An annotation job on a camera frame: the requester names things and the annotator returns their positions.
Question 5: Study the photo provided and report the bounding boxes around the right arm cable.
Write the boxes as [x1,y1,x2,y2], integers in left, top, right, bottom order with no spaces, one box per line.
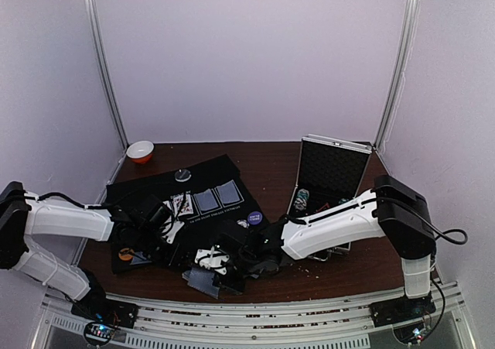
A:
[377,196,469,246]

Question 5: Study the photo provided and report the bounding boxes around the orange big blind button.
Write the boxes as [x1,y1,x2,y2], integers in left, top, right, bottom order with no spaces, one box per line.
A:
[118,248,135,262]

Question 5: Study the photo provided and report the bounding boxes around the white dealer button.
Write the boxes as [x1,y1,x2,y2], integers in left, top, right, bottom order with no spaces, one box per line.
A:
[174,169,192,183]

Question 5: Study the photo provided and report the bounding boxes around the purple small blind button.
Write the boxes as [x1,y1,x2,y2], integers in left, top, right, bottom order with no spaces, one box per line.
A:
[247,211,264,226]

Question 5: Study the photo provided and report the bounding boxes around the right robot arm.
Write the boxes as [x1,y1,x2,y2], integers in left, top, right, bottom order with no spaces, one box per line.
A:
[214,175,436,320]

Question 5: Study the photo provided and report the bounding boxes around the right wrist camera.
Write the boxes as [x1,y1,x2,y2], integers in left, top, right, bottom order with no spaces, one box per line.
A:
[214,220,249,255]

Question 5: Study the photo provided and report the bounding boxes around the community card face-down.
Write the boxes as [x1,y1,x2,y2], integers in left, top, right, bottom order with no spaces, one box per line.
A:
[194,189,217,212]
[217,181,241,205]

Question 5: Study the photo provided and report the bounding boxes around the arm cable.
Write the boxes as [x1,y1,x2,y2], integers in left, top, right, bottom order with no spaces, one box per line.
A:
[22,192,117,213]
[377,196,469,246]

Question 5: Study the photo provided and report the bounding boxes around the aluminium poker case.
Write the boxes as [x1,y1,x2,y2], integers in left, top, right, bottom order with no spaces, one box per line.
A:
[282,134,384,261]

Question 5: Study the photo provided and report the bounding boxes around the left aluminium frame post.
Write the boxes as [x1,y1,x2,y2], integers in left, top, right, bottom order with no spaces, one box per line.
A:
[84,0,128,151]

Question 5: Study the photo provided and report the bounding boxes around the black poker mat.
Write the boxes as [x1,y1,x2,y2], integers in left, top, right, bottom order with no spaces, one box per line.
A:
[105,155,269,273]

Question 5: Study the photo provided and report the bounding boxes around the orange white bowl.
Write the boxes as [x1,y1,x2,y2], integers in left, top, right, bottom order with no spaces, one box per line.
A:
[126,141,155,164]

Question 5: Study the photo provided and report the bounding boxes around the poker chip stack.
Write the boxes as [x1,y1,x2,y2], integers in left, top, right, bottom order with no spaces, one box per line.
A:
[237,220,248,228]

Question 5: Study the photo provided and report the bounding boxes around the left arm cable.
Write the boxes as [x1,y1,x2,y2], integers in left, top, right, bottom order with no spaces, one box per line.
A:
[22,192,117,213]

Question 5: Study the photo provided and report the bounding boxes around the triangular all-in marker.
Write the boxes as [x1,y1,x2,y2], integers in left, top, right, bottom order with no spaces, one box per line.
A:
[316,203,330,213]

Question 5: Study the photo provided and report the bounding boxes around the right aluminium frame post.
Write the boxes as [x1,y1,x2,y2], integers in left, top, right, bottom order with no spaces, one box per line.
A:
[374,0,420,152]

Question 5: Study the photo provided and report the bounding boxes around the aluminium frame post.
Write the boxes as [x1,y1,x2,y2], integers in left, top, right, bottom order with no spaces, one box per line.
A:
[374,0,420,152]
[84,0,128,151]

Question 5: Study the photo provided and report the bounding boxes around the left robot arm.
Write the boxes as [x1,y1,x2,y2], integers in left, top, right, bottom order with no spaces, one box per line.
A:
[1,181,184,321]

